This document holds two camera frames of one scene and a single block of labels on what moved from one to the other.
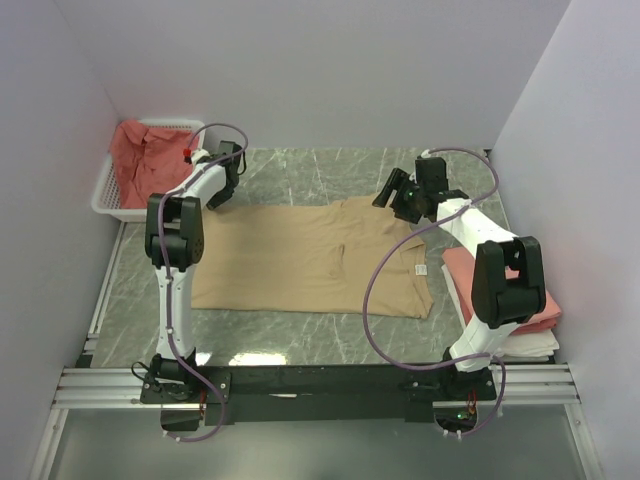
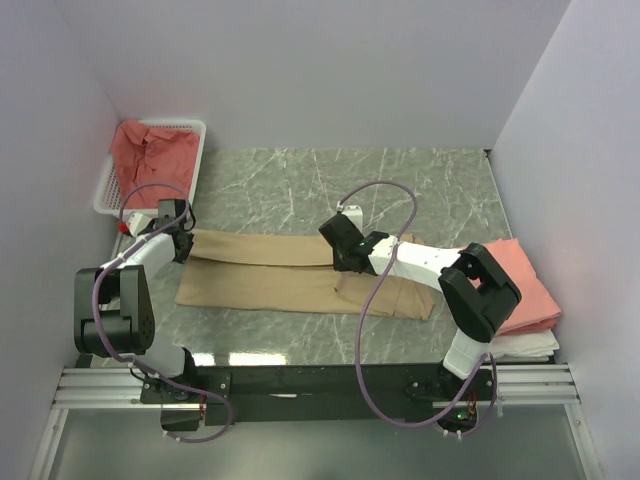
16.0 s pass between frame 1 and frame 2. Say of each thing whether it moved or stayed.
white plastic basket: stayed
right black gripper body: moved
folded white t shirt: stayed
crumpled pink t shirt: stayed
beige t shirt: moved
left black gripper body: moved
